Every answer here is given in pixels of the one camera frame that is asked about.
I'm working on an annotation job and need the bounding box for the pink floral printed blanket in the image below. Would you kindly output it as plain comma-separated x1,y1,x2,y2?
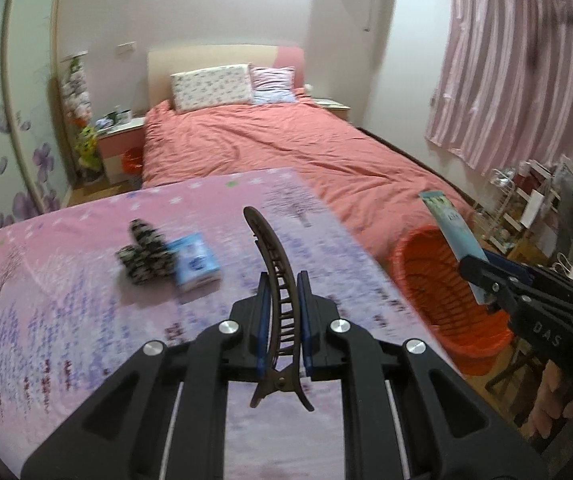
0,167,462,480

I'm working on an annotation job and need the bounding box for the person's right hand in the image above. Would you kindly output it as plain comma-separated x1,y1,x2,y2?
521,360,573,441

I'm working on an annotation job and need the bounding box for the cluttered white shelf rack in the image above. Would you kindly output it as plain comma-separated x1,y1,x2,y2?
486,155,573,281

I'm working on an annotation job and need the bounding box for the pink curtain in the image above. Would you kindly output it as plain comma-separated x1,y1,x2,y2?
425,0,573,186

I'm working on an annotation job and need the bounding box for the white floral pillow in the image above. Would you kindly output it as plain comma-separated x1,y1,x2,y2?
170,63,254,113

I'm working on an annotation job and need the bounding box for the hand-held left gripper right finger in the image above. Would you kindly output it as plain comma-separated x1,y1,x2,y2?
297,270,549,480

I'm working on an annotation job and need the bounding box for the wardrobe with purple flower doors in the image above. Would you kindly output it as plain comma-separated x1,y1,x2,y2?
0,0,74,241

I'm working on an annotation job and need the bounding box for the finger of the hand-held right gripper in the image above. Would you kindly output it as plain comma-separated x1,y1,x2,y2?
459,255,522,311
483,251,537,283

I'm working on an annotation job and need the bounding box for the pink and white nightstand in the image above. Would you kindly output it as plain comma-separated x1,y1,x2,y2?
97,117,147,183

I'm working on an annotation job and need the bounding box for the pink striped pillow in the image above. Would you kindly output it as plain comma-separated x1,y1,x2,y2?
250,66,297,106

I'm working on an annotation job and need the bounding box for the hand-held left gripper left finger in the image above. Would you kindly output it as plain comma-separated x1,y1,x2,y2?
20,271,272,480

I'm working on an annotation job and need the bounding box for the blue tissue packet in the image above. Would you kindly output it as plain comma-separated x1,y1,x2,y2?
166,232,222,293

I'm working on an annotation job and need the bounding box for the tube of plush toys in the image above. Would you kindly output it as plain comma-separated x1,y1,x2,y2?
60,52,104,181

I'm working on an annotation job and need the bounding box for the black daisy print scrunchie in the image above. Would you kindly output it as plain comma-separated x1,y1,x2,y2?
116,217,180,286

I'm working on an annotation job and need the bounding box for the salmon duvet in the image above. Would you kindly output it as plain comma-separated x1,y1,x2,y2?
141,99,474,261

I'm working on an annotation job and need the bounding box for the light wooden nightstand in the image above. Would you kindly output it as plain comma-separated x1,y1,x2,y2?
313,99,352,122

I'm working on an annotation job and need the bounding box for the orange plastic basket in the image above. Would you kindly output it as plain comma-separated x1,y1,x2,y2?
391,225,514,376

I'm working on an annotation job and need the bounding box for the brown hair clip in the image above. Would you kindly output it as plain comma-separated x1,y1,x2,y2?
243,206,315,413

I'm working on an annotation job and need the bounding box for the beige and pink headboard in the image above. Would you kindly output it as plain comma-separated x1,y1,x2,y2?
146,44,304,116

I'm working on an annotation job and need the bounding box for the small red bin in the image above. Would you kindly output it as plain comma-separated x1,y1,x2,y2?
121,147,144,176

